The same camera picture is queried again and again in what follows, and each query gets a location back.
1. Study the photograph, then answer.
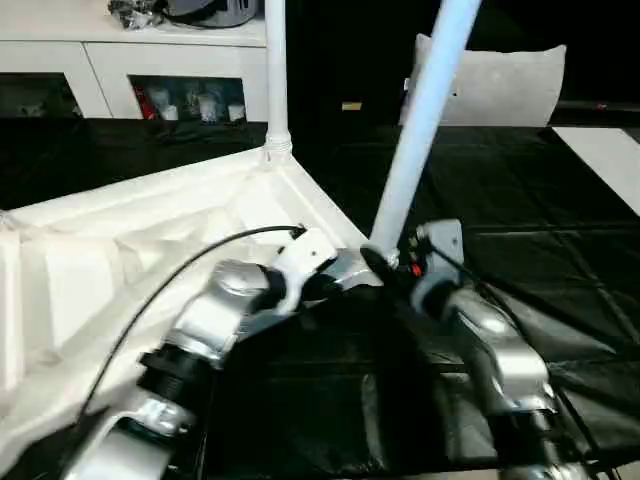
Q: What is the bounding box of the white plastic table leg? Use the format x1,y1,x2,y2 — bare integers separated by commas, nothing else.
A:
366,0,485,264
262,0,295,167

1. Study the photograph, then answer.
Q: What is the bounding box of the white plastic table top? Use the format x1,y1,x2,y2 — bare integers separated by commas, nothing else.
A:
0,147,387,439

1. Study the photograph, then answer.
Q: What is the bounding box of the black work mat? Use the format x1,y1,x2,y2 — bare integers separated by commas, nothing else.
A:
0,115,640,480

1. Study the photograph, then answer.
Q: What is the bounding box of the grey printed cushion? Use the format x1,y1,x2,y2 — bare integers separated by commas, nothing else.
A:
398,33,570,128

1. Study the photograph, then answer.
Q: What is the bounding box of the white flat panel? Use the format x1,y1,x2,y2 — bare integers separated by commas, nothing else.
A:
551,126,640,217

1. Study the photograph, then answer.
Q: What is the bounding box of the black sofa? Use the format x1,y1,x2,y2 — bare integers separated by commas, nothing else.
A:
282,0,640,129

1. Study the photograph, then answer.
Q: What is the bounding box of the white glass-door cabinet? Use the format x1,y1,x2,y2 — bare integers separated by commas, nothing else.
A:
0,0,272,122

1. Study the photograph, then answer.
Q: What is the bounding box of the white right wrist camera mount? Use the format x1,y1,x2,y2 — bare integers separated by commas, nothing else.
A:
408,218,465,322

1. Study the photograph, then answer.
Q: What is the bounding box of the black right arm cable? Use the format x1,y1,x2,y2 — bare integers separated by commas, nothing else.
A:
427,239,604,451

